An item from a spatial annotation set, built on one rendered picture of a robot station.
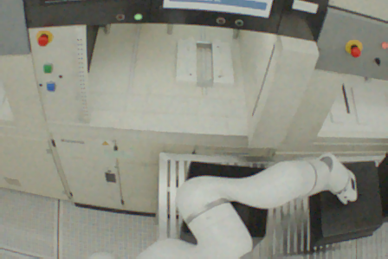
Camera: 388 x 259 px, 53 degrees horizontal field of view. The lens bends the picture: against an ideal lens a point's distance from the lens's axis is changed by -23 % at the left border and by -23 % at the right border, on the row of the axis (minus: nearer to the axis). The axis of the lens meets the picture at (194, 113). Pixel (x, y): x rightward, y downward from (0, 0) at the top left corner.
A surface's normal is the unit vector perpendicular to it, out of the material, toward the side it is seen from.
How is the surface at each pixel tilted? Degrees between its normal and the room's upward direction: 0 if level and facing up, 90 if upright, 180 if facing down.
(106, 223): 0
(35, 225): 0
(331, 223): 1
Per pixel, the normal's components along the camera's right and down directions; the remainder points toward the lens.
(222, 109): 0.11, -0.55
